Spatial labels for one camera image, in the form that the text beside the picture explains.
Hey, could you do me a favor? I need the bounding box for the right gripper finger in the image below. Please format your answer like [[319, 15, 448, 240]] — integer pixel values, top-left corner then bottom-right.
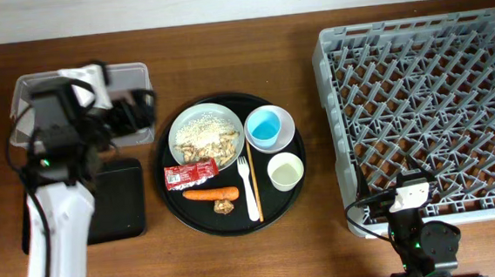
[[404, 155, 437, 183], [355, 165, 371, 203]]

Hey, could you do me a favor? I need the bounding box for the grey plate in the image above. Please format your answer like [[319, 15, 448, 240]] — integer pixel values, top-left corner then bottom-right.
[[167, 103, 245, 171]]

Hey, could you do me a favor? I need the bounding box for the red snack wrapper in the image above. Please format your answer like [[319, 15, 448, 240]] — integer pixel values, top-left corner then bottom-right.
[[164, 159, 219, 191]]

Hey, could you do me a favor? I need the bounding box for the pile of peanut shells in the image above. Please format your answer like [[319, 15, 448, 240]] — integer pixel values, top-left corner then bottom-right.
[[175, 132, 240, 166]]

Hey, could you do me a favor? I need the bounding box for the orange carrot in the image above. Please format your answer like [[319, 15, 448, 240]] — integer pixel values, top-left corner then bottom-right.
[[182, 186, 240, 201]]

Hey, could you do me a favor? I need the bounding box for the brown walnut piece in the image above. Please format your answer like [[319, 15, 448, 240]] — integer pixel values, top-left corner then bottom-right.
[[214, 199, 234, 214]]

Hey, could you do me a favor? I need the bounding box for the pile of white rice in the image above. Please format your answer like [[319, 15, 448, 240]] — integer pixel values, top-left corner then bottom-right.
[[175, 114, 235, 148]]

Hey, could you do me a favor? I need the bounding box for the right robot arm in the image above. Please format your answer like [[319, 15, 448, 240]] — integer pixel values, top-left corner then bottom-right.
[[356, 156, 461, 277]]

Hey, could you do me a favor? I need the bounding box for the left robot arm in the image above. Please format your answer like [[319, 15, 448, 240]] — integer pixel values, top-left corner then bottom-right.
[[10, 61, 156, 277]]

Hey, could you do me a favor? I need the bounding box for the grey dishwasher rack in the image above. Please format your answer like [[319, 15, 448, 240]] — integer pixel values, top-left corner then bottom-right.
[[312, 8, 495, 237]]

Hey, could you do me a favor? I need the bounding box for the clear plastic bin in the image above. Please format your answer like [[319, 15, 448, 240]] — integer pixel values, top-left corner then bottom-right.
[[10, 62, 155, 149]]

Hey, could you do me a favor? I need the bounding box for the white paper cup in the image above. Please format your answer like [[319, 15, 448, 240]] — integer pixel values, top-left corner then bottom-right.
[[267, 152, 305, 192]]

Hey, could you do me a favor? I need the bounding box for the black rectangular tray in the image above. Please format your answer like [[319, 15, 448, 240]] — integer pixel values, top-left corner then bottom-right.
[[17, 157, 148, 255]]

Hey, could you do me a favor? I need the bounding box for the small white bowl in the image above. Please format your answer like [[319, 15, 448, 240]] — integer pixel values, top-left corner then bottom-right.
[[244, 105, 295, 153]]

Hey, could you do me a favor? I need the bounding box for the round black serving tray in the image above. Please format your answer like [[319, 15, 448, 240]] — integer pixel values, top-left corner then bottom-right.
[[153, 92, 307, 237]]

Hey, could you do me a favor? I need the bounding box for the blue plastic cup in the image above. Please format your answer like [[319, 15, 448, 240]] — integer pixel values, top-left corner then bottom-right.
[[247, 108, 281, 149]]

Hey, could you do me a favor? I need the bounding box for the white plastic fork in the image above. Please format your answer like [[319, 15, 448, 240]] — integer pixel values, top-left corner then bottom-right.
[[237, 156, 260, 221]]

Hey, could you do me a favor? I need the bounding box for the wooden chopstick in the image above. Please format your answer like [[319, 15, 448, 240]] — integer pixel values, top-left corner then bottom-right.
[[245, 139, 265, 223]]

